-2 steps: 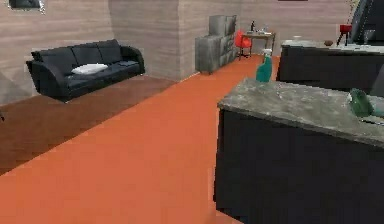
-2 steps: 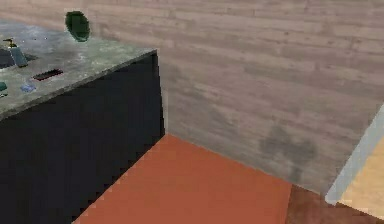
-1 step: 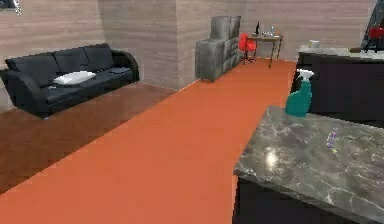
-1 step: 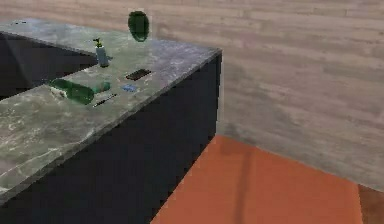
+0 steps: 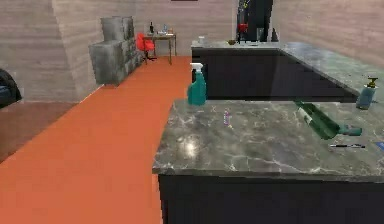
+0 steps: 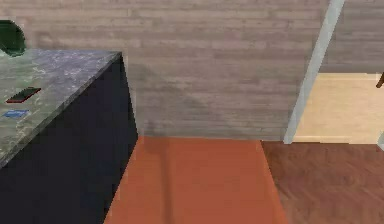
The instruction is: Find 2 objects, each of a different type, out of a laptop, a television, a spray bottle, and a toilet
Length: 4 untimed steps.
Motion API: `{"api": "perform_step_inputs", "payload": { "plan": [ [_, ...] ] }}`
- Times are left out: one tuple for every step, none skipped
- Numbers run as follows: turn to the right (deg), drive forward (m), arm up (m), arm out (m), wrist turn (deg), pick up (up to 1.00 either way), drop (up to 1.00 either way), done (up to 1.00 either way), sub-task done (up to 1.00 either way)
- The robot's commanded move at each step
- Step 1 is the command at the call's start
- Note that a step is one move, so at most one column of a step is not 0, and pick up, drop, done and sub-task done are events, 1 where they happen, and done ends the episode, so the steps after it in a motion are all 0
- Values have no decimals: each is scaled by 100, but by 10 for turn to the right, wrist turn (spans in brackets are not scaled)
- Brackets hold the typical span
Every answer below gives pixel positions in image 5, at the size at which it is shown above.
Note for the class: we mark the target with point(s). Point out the teal spray bottle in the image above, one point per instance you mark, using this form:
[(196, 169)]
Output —
[(197, 90)]

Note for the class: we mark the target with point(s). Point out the black pen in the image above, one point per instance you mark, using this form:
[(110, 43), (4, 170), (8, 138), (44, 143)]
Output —
[(346, 146)]

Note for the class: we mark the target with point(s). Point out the dark wine bottle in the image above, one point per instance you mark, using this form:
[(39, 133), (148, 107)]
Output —
[(151, 28)]

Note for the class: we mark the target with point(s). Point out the brown wooden table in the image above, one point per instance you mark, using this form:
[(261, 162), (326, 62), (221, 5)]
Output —
[(165, 39)]

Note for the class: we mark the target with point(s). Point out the small purple bottle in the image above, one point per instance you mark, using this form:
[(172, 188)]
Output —
[(227, 118)]

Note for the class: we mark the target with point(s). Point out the red chair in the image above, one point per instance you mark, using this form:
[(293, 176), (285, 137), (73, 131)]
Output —
[(144, 44)]

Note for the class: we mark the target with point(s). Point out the green glass bottle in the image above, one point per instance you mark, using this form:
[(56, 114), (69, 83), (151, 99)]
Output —
[(320, 121)]

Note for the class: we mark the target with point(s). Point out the black marble-top kitchen counter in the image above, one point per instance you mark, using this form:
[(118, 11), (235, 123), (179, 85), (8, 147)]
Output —
[(266, 140)]

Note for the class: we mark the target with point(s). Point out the blue flat card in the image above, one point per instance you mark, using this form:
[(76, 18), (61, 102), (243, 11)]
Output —
[(379, 145)]

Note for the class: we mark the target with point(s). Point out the small dark bowl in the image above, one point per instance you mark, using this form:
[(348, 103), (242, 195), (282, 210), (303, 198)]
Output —
[(231, 42)]

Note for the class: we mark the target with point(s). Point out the black coffee machine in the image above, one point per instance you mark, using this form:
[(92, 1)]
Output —
[(255, 20)]

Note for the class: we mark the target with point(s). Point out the blue soap dispenser bottle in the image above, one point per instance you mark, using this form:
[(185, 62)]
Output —
[(366, 96)]

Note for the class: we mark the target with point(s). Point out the clear blue bottle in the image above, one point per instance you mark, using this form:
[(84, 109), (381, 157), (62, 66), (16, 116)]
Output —
[(165, 28)]

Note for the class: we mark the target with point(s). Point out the white cup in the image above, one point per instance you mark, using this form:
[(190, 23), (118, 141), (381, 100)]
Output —
[(201, 39)]

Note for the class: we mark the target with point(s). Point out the dark framed wall picture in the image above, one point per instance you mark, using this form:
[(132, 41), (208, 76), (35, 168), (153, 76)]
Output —
[(184, 0)]

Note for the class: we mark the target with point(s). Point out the grey stone cabinet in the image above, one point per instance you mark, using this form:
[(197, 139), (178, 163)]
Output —
[(113, 56)]

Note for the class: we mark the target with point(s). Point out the clear drinking glass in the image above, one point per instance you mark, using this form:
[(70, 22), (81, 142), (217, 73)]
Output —
[(260, 34)]

